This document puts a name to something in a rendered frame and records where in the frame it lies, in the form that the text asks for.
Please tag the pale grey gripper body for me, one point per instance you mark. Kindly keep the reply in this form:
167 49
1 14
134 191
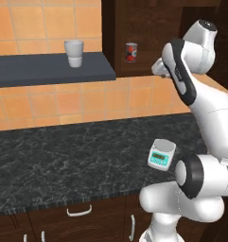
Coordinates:
159 68

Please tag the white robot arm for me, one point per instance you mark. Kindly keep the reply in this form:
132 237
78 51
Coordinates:
210 107

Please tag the dark brown cabinet door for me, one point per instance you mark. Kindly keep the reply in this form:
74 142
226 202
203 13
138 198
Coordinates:
225 47

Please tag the white digital scale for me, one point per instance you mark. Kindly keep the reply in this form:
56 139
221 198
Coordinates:
162 155

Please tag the red can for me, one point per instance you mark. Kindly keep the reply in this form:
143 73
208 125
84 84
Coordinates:
131 52

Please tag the white grey cup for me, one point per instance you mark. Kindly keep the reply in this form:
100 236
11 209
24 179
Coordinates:
74 52

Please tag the dark brown cupboard door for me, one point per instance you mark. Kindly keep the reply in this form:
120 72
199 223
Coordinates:
140 225

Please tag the dark brown drawer front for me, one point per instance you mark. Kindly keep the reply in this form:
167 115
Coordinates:
55 223
8 230

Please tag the dark brown wall cabinet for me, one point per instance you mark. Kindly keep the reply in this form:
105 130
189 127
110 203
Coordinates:
143 25

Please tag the dark grey wall shelf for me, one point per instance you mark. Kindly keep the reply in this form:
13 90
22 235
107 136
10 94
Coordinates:
49 69

